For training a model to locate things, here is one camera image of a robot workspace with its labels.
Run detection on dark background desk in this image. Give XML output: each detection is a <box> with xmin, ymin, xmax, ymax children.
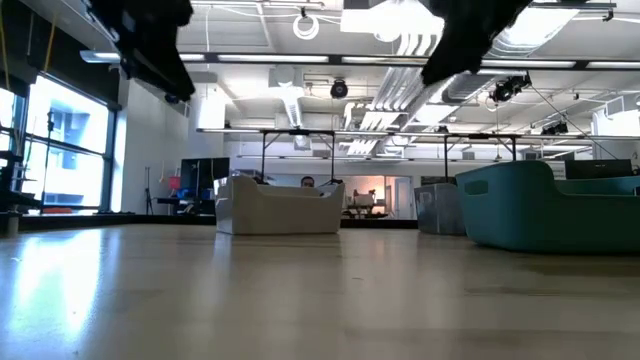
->
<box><xmin>157</xmin><ymin>197</ymin><xmax>218</xmax><ymax>216</ymax></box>

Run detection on teal plastic bin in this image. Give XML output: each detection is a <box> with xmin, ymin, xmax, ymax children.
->
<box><xmin>455</xmin><ymin>159</ymin><xmax>640</xmax><ymax>257</ymax></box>

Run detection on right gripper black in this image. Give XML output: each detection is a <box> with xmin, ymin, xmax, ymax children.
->
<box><xmin>420</xmin><ymin>0</ymin><xmax>534</xmax><ymax>87</ymax></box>

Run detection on white cable coil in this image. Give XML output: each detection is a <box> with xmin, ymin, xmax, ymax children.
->
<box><xmin>292</xmin><ymin>13</ymin><xmax>321</xmax><ymax>42</ymax></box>

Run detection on white plastic bin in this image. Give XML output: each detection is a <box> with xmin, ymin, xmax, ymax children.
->
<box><xmin>215</xmin><ymin>174</ymin><xmax>347</xmax><ymax>237</ymax></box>

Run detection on white ceiling duct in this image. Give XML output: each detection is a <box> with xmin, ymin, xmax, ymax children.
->
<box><xmin>267</xmin><ymin>64</ymin><xmax>307</xmax><ymax>129</ymax></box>

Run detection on background robot workstation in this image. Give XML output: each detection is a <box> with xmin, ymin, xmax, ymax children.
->
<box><xmin>343</xmin><ymin>188</ymin><xmax>390</xmax><ymax>220</ymax></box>

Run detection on black tripod stand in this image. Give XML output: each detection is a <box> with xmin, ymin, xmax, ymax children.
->
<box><xmin>143</xmin><ymin>166</ymin><xmax>155</xmax><ymax>216</ymax></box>

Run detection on black computer monitor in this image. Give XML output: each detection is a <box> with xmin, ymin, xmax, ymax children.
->
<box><xmin>564</xmin><ymin>158</ymin><xmax>635</xmax><ymax>181</ymax></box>
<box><xmin>180</xmin><ymin>157</ymin><xmax>232</xmax><ymax>202</ymax></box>

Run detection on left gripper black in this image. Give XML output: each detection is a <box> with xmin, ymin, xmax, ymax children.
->
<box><xmin>87</xmin><ymin>0</ymin><xmax>197</xmax><ymax>104</ymax></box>

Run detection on grey translucent plastic bin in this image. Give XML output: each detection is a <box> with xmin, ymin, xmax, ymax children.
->
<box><xmin>413</xmin><ymin>182</ymin><xmax>469</xmax><ymax>237</ymax></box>

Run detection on black background table frame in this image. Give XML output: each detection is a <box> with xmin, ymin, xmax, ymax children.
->
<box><xmin>259</xmin><ymin>128</ymin><xmax>337</xmax><ymax>187</ymax></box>
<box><xmin>442</xmin><ymin>132</ymin><xmax>518</xmax><ymax>184</ymax></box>

